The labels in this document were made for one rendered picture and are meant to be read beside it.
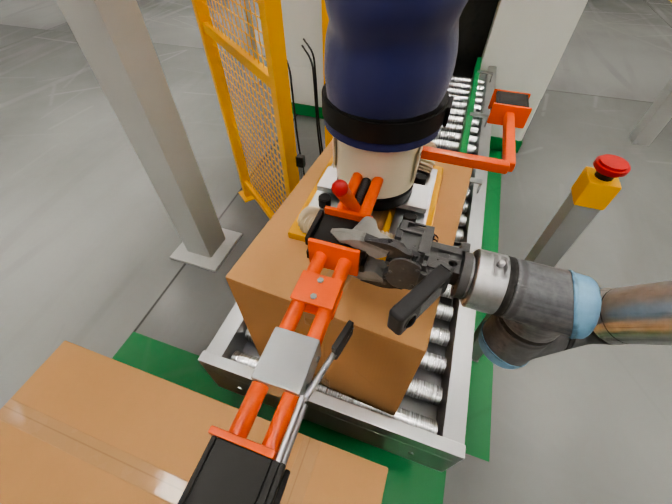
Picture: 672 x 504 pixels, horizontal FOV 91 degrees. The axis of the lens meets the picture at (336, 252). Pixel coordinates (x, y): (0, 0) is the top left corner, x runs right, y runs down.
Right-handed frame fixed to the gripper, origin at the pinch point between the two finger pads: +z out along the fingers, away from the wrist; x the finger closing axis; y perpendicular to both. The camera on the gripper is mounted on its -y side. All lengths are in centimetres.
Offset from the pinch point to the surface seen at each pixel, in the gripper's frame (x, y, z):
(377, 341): -15.1, -5.3, -9.8
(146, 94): -18, 61, 95
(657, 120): -90, 270, -163
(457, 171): -13, 46, -18
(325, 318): 1.2, -12.1, -2.7
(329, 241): 1.9, 0.2, 1.2
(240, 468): 3.0, -30.7, -0.9
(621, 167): -4, 46, -50
